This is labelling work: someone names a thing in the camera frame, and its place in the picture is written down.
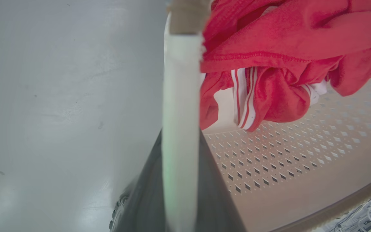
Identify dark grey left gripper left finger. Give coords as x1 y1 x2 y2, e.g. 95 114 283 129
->
109 130 166 232

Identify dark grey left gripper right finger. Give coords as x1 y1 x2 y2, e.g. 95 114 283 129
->
196 129 248 232

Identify white cables on floor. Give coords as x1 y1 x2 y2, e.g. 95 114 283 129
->
321 186 371 232

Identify red garment with white stripes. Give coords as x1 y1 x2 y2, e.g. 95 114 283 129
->
199 0 371 132

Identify white perforated laundry basket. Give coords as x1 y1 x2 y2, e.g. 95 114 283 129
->
161 0 371 232

